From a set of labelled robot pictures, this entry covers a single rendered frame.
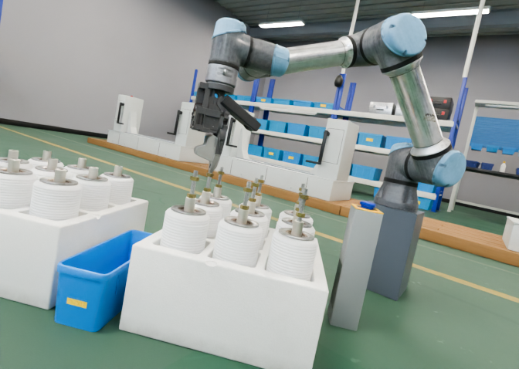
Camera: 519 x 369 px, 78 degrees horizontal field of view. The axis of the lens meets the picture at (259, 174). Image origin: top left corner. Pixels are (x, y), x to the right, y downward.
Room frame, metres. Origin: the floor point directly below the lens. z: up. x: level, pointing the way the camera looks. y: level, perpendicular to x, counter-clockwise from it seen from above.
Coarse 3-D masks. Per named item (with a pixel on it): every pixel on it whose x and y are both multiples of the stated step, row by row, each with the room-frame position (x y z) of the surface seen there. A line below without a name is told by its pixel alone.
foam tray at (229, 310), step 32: (160, 256) 0.61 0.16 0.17; (192, 256) 0.62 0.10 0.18; (320, 256) 0.78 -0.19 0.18; (128, 288) 0.62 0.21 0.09; (160, 288) 0.61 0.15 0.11; (192, 288) 0.60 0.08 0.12; (224, 288) 0.60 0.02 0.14; (256, 288) 0.59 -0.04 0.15; (288, 288) 0.59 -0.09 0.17; (320, 288) 0.58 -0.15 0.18; (128, 320) 0.62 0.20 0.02; (160, 320) 0.61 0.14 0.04; (192, 320) 0.60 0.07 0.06; (224, 320) 0.60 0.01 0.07; (256, 320) 0.59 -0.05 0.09; (288, 320) 0.58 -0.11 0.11; (320, 320) 0.58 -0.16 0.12; (224, 352) 0.60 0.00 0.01; (256, 352) 0.59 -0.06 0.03; (288, 352) 0.58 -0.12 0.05
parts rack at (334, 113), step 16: (256, 80) 6.65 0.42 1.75; (272, 80) 7.11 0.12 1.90; (464, 80) 4.64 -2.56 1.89; (192, 96) 7.63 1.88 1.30; (336, 96) 5.66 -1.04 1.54; (352, 96) 6.08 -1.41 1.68; (464, 96) 5.09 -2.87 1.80; (320, 112) 5.79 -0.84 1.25; (336, 112) 5.62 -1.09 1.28; (352, 112) 5.47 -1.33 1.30; (448, 128) 5.18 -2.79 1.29; (320, 144) 6.35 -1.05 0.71; (272, 160) 6.23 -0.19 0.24; (432, 208) 4.64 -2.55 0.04
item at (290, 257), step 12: (276, 240) 0.64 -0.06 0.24; (288, 240) 0.62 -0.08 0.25; (276, 252) 0.63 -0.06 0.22; (288, 252) 0.62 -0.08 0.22; (300, 252) 0.62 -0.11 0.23; (312, 252) 0.63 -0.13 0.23; (276, 264) 0.63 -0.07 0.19; (288, 264) 0.62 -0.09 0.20; (300, 264) 0.62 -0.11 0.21; (312, 264) 0.64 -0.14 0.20; (300, 276) 0.62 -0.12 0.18
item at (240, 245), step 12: (228, 228) 0.63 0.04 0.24; (240, 228) 0.63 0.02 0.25; (216, 240) 0.66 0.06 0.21; (228, 240) 0.63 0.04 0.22; (240, 240) 0.63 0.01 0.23; (252, 240) 0.64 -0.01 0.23; (216, 252) 0.65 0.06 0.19; (228, 252) 0.63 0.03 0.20; (240, 252) 0.63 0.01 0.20; (252, 252) 0.64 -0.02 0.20; (240, 264) 0.63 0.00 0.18; (252, 264) 0.65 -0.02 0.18
